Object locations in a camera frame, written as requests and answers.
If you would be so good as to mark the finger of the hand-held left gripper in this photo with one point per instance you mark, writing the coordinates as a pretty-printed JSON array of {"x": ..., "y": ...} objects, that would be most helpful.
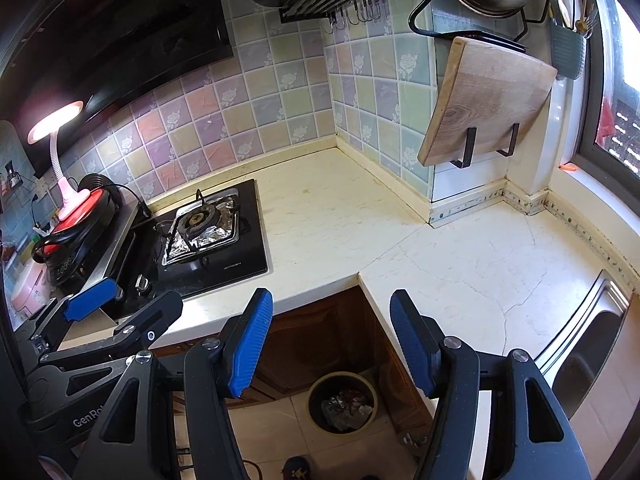
[
  {"x": 145, "y": 317},
  {"x": 90, "y": 302}
]

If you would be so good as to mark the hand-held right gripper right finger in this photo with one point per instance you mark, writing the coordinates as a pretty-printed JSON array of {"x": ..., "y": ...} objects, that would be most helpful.
[{"x": 415, "y": 340}]

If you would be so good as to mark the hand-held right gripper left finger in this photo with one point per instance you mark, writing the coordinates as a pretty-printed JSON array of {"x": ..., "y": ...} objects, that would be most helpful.
[{"x": 250, "y": 340}]

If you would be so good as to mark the round trash bin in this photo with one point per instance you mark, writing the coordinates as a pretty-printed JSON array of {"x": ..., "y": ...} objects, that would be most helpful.
[{"x": 367, "y": 385}]

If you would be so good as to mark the stove knob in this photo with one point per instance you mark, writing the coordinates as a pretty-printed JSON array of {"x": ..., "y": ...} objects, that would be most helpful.
[{"x": 143, "y": 284}]

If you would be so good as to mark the black electric cooker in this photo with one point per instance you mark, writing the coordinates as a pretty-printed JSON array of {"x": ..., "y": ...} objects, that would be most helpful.
[{"x": 70, "y": 260}]

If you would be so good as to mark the wooden cabinet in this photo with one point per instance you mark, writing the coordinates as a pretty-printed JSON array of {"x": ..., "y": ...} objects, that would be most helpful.
[{"x": 310, "y": 340}]

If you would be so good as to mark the pink rice cooker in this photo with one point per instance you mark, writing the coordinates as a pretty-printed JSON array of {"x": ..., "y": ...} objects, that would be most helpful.
[{"x": 27, "y": 285}]

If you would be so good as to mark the black gas stove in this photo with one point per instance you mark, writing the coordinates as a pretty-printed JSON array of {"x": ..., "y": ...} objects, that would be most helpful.
[{"x": 250, "y": 255}]

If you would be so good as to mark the stove burner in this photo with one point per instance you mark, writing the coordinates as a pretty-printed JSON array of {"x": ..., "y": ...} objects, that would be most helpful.
[{"x": 195, "y": 222}]

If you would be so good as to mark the dark slipper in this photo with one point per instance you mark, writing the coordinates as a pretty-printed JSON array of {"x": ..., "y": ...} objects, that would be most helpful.
[{"x": 296, "y": 470}]

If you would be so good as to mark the stainless steel sink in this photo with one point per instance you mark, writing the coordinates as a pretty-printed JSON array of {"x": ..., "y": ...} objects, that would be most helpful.
[{"x": 590, "y": 360}]

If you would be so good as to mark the pink desk lamp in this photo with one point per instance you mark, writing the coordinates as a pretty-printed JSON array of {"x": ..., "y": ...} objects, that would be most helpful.
[{"x": 55, "y": 120}]

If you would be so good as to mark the black cutting board holder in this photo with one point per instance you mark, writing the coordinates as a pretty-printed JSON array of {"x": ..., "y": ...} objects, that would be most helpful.
[{"x": 470, "y": 145}]

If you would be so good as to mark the small orange object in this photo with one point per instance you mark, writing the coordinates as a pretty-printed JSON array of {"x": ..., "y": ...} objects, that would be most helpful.
[{"x": 567, "y": 167}]

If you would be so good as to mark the wooden cutting board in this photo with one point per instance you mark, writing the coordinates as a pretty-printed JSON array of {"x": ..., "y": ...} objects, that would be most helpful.
[{"x": 490, "y": 100}]

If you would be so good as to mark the black range hood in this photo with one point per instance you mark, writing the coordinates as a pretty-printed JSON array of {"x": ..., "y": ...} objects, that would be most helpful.
[{"x": 100, "y": 35}]

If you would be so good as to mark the window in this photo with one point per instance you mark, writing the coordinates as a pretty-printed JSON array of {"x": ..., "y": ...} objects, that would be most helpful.
[{"x": 595, "y": 110}]

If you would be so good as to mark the grey utensil holder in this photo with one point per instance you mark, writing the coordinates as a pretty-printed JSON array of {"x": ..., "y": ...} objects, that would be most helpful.
[{"x": 567, "y": 55}]

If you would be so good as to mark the bundle of chopsticks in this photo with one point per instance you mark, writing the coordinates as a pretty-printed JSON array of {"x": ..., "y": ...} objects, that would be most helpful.
[{"x": 582, "y": 10}]

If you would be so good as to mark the wall shelf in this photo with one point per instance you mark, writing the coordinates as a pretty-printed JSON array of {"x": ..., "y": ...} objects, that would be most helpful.
[{"x": 12, "y": 180}]

